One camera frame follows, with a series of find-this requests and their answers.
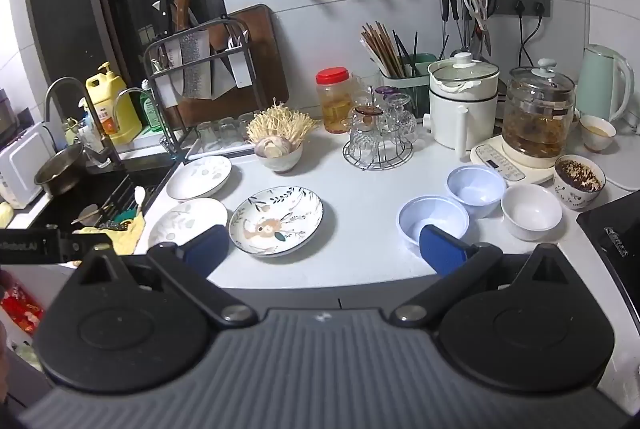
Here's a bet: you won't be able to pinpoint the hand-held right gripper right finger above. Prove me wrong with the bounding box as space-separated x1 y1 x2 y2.
390 224 571 330

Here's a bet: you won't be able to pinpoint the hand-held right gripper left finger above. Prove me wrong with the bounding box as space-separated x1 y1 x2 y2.
75 224 259 328

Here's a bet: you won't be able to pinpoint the pale blue bowl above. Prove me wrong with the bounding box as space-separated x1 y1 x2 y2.
397 195 471 256
446 165 507 220

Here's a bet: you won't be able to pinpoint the white leaf print plate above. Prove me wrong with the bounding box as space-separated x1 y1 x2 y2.
147 198 229 256
166 155 233 201

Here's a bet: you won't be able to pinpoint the deer print plate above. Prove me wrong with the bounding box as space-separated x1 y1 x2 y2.
228 185 324 256

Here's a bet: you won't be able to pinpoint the black sink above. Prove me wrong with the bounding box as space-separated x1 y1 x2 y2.
20 154 182 232

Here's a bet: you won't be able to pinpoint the red packet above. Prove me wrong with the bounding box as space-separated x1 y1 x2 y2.
0 284 45 336

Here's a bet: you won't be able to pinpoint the white box appliance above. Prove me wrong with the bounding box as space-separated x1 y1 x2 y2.
0 121 57 210

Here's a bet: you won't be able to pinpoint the yellow cloth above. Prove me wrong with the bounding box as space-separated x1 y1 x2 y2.
74 214 147 256

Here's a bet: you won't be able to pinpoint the steel pot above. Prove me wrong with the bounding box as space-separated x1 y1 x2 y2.
34 141 87 196

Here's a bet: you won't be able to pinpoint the white bowl with garlic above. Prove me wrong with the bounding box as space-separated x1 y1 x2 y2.
255 140 304 173

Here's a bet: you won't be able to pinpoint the clear glass cup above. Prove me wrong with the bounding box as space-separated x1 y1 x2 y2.
349 111 385 156
385 94 419 144

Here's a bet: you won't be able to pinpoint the white electric cooking pot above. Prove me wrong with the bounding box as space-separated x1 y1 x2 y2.
422 52 501 157

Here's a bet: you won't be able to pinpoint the enoki mushrooms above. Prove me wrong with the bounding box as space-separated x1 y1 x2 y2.
246 98 321 152

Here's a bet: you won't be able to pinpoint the green bottle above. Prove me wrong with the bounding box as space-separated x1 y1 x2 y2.
140 91 164 132

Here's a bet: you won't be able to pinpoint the patterned bowl with food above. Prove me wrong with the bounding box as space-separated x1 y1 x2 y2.
553 155 607 211

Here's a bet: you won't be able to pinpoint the tall steel faucet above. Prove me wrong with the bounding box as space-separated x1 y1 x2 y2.
44 76 122 166

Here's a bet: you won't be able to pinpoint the yellow detergent bottle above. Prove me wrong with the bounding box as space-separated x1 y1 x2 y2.
85 61 142 146

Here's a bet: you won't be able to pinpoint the glass electric kettle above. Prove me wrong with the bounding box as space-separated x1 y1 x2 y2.
470 59 581 186

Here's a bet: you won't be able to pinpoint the small steel faucet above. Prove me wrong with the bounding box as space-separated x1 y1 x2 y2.
112 87 173 156

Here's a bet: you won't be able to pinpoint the black stove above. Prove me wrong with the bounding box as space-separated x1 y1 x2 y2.
576 191 640 310

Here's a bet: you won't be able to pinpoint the green chopstick holder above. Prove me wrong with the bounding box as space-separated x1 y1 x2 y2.
377 53 440 120

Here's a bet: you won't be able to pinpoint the red lid jar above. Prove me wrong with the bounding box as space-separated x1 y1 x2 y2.
315 67 354 134

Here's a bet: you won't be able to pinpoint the steel cleaver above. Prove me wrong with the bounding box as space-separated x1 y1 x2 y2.
172 31 214 102

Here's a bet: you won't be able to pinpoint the dark metal knife rack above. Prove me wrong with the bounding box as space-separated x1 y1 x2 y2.
143 16 264 160

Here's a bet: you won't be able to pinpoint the small white cup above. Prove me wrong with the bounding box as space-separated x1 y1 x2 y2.
580 115 617 153

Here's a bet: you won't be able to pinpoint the wooden cutting board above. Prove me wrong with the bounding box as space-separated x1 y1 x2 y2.
177 4 290 128

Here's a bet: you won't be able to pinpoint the bundle of wooden chopsticks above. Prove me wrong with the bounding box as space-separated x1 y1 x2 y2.
360 21 407 80

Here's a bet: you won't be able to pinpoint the mint green kettle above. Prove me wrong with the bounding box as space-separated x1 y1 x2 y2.
577 44 636 123

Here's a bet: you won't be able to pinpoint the hanging black kitchen utensils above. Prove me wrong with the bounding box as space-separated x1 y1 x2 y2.
441 0 464 60

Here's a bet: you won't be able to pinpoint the black power strip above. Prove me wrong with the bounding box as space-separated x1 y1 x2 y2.
485 0 552 20

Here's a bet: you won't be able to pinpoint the wire cup rack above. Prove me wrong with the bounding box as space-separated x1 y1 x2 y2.
342 86 415 170

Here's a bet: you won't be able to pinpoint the black handle knife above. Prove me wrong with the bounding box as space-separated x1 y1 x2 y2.
155 0 175 36

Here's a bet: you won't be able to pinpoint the wooden handle knife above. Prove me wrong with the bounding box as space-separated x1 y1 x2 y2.
171 0 194 33

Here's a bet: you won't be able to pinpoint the white handled scissors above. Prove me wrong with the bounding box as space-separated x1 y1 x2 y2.
464 0 499 56

